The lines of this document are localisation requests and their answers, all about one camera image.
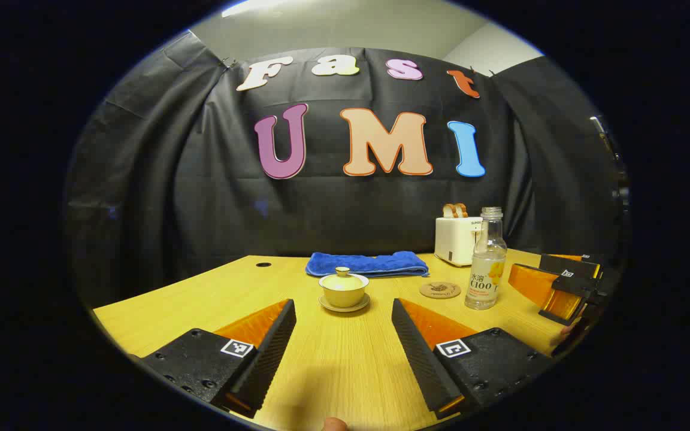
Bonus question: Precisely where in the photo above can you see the blue folded towel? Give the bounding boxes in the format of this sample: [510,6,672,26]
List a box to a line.
[305,251,430,279]

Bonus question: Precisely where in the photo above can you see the clear plastic water bottle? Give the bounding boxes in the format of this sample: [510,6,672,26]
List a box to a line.
[465,207,508,310]

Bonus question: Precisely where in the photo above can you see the black backdrop cloth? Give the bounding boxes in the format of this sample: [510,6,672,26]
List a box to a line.
[63,30,630,309]

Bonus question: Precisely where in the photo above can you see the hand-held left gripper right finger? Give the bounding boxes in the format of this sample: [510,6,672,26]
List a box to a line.
[391,298,555,420]

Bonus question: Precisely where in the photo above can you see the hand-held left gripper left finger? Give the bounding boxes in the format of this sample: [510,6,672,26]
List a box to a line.
[141,299,297,418]

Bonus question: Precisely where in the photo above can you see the yellow teacup lid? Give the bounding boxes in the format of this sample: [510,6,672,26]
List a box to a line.
[319,267,370,293]

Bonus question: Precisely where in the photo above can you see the round brown coaster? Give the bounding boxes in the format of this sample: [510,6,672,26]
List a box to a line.
[420,281,461,300]

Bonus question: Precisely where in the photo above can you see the white toaster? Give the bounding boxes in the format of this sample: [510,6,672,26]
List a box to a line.
[434,215,483,268]

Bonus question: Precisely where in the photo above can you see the yellow ceramic teacup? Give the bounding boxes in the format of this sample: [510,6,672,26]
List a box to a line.
[321,285,368,308]

